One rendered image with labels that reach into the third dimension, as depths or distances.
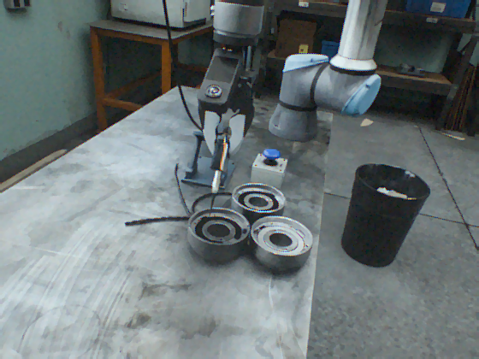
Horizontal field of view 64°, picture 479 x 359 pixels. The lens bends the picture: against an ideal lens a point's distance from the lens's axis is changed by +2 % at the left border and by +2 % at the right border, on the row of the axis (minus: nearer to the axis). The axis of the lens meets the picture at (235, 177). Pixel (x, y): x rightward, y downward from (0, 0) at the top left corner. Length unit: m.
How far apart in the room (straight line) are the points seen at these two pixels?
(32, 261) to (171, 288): 0.22
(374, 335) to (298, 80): 1.08
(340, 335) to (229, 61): 1.29
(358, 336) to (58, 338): 1.32
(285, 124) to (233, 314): 0.68
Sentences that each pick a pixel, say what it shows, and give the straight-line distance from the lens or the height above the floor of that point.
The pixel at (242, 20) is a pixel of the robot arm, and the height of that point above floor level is 1.16.
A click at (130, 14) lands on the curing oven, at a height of 0.84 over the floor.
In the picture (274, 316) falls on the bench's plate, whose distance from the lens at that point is 0.57.
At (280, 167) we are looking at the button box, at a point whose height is 0.85.
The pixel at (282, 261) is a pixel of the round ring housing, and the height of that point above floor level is 0.83.
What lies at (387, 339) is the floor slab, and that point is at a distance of 1.74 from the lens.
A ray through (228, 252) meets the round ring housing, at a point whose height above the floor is 0.82.
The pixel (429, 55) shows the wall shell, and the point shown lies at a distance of 4.70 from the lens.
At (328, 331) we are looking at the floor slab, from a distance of 1.66.
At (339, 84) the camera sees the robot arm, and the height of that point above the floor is 0.99.
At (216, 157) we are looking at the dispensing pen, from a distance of 0.66.
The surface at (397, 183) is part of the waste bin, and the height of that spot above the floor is 0.35.
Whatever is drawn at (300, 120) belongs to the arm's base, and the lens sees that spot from 1.11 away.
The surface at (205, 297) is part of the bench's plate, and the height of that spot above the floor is 0.80.
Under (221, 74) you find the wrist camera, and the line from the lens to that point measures 0.59.
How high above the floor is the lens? 1.22
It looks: 29 degrees down
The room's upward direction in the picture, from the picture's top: 7 degrees clockwise
